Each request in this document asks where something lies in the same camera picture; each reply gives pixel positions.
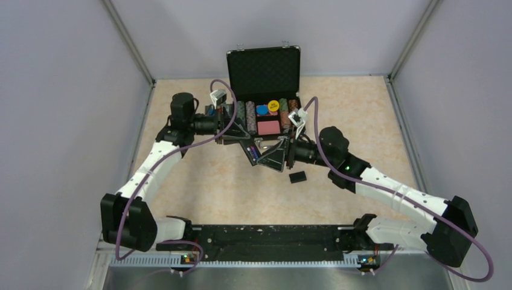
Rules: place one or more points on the blue round chip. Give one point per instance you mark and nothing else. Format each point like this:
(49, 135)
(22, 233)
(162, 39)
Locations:
(261, 110)

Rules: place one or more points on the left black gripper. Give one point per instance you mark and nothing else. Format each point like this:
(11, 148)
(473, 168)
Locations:
(233, 132)

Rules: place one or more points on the black remote control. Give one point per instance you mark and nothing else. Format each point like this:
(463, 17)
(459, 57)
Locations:
(245, 144)

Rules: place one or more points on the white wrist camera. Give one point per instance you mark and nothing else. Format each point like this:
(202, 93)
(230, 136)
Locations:
(218, 97)
(298, 118)

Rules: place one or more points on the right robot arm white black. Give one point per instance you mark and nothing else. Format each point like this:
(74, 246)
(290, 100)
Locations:
(444, 228)

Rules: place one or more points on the black poker chip case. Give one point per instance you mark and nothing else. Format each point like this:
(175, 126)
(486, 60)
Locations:
(260, 75)

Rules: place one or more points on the yellow round chip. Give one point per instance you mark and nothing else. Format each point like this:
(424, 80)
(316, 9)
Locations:
(273, 106)

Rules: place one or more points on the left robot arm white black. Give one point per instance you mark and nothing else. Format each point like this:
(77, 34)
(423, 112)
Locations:
(126, 218)

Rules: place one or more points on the purple AAA battery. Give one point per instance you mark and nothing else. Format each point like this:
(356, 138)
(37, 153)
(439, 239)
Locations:
(253, 152)

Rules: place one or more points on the orange brown chip stack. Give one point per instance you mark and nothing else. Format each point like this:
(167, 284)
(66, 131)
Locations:
(293, 104)

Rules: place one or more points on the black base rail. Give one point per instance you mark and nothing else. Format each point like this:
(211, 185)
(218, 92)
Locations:
(274, 245)

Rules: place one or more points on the green purple chip stack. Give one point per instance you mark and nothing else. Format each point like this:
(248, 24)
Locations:
(241, 111)

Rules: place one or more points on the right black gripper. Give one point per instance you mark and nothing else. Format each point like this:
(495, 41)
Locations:
(276, 158)

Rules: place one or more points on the pink card deck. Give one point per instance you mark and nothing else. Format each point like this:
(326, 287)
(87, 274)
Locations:
(268, 127)

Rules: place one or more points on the black battery cover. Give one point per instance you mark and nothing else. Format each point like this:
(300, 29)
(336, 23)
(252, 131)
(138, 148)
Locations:
(297, 177)

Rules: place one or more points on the green orange chip stack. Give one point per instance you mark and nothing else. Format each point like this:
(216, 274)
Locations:
(284, 114)

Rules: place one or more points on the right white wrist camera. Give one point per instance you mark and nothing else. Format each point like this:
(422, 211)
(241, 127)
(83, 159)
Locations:
(298, 118)

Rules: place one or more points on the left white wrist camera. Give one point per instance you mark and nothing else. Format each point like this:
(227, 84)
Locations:
(218, 97)

